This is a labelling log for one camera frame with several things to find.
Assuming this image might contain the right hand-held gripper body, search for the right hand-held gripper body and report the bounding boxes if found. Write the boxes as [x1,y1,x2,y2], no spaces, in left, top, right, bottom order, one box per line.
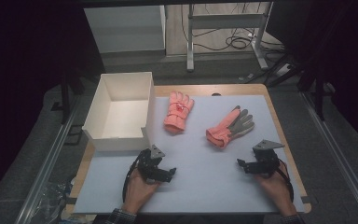
[252,139,285,178]

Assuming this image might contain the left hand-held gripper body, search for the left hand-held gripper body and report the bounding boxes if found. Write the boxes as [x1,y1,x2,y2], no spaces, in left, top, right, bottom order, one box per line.
[134,144,166,182]

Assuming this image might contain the pink glove with grey palm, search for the pink glove with grey palm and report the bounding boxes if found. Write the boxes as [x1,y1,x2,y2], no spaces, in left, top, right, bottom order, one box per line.
[205,105,255,149]

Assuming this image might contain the white box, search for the white box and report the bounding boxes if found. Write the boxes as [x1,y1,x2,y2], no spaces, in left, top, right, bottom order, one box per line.
[81,71,157,152]

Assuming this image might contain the pink glove with red tag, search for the pink glove with red tag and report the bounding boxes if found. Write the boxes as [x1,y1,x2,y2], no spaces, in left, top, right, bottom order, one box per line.
[163,91,196,134]

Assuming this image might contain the person's left hand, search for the person's left hand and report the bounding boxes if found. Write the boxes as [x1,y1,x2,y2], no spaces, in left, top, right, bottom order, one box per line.
[121,169,161,216]

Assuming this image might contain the person's right hand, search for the person's right hand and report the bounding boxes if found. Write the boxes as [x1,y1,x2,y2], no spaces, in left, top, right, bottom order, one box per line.
[255,164,298,217]

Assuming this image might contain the pale blue table mat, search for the pale blue table mat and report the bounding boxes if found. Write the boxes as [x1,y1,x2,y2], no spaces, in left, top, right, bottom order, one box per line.
[73,94,306,216]

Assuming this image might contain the black metal stand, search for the black metal stand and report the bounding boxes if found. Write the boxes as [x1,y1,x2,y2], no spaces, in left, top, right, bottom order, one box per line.
[297,70,328,122]
[50,70,86,126]

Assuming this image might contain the white power strip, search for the white power strip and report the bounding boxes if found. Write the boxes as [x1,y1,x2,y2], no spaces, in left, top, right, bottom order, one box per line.
[274,63,293,77]

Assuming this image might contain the clear plastic bag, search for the clear plastic bag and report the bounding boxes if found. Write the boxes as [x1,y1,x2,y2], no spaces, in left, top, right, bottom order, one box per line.
[34,180,76,224]

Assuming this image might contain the white cabinet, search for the white cabinet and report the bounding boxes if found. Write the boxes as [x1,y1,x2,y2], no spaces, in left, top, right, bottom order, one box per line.
[83,4,168,54]

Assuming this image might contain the right hand-held gripper black cable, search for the right hand-held gripper black cable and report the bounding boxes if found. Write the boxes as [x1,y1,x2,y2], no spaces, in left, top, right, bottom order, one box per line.
[276,159,295,203]

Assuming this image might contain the aluminium rail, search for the aluminium rail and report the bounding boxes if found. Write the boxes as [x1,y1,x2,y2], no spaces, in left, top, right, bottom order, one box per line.
[13,92,86,224]
[300,91,358,224]

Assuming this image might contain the black cables on floor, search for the black cables on floor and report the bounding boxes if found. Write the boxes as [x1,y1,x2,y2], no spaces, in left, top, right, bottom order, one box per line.
[180,3,285,52]

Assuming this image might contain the grey metal desk frame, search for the grey metal desk frame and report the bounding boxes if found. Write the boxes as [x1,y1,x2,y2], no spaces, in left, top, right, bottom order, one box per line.
[186,1,275,73]

